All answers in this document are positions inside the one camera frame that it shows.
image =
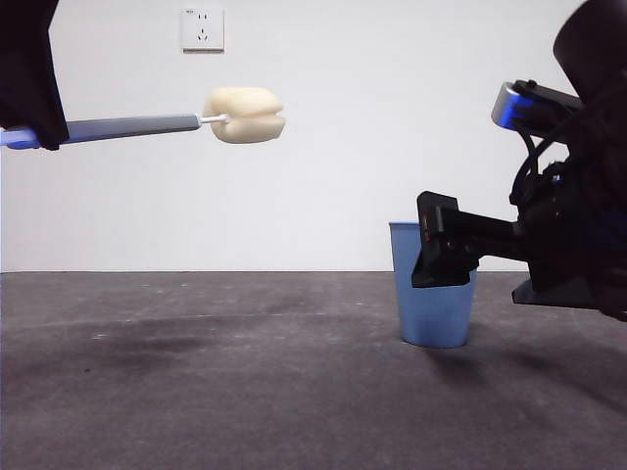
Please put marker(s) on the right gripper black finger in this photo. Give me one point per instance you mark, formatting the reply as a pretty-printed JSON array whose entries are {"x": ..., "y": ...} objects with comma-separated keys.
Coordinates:
[{"x": 441, "y": 245}]

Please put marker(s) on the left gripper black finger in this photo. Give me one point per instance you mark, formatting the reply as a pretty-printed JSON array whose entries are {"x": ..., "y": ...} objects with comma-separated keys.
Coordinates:
[{"x": 29, "y": 73}]

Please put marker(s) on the blue ribbed plastic cup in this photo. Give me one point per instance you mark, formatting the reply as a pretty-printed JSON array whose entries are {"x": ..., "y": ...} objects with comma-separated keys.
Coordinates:
[{"x": 436, "y": 313}]

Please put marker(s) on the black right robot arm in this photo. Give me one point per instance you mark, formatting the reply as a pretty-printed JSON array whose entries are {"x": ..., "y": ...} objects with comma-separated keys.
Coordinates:
[{"x": 602, "y": 73}]

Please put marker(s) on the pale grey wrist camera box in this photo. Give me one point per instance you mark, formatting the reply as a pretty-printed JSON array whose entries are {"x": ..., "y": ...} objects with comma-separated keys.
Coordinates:
[{"x": 509, "y": 110}]

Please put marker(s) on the white wall socket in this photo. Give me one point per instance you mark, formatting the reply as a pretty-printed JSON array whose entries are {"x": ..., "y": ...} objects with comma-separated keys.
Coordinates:
[{"x": 202, "y": 29}]

